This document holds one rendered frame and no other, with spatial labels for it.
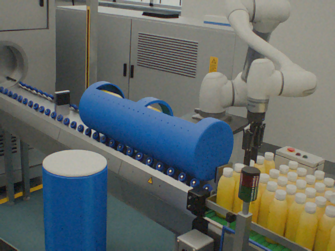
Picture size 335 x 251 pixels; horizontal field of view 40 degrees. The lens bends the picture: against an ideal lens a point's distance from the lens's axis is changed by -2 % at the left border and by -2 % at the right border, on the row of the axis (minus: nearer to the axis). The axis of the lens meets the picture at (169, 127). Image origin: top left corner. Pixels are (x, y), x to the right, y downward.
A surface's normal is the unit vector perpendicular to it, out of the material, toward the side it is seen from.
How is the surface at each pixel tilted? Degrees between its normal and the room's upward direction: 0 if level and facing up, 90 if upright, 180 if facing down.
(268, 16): 112
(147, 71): 90
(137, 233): 0
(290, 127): 90
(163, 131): 64
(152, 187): 71
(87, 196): 90
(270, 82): 87
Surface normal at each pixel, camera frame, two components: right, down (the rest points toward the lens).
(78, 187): 0.25, 0.33
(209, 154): 0.69, 0.27
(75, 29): -0.61, 0.22
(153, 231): 0.07, -0.95
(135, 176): -0.66, -0.15
